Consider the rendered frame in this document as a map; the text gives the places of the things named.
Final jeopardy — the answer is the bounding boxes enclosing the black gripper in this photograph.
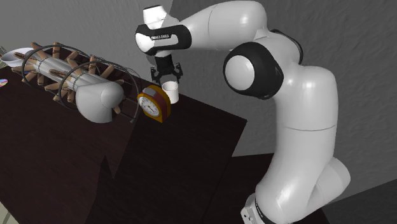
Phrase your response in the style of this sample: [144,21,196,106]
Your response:
[150,54,184,85]

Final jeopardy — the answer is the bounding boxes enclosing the white cup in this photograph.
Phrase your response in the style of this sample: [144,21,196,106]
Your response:
[161,81,180,105]

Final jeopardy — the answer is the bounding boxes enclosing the orange and red table clock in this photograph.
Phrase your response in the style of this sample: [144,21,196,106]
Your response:
[137,84,172,124]

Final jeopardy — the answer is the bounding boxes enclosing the white cylinder with wooden pegs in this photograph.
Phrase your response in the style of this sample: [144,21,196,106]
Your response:
[10,41,141,124]

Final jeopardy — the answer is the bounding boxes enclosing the dark brown table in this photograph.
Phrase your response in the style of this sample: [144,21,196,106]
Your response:
[0,46,248,224]

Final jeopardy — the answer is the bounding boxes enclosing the white bowl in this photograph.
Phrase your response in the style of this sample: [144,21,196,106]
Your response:
[0,46,34,67]

